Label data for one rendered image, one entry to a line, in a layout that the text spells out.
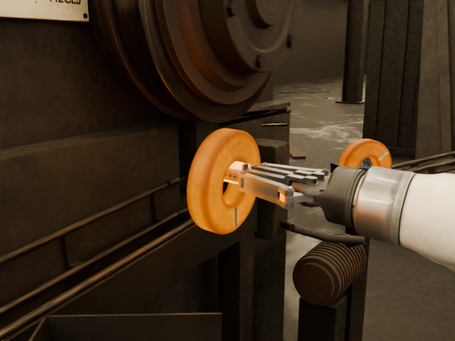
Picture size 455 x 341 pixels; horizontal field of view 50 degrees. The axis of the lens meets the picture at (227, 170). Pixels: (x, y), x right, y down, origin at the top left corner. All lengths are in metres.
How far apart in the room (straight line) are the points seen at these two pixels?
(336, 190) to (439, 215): 0.12
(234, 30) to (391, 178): 0.36
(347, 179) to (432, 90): 3.02
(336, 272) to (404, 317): 0.92
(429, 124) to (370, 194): 3.06
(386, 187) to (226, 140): 0.22
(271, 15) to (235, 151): 0.29
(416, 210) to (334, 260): 0.66
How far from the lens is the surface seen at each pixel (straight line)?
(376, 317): 2.06
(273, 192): 0.62
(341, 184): 0.61
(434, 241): 0.57
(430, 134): 3.64
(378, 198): 0.59
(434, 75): 3.60
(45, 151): 0.77
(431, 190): 0.58
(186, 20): 0.79
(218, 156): 0.66
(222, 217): 0.70
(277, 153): 1.13
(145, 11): 0.76
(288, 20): 0.98
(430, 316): 2.14
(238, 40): 0.81
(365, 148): 1.33
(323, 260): 1.20
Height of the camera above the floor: 1.02
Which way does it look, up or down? 14 degrees down
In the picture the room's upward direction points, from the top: straight up
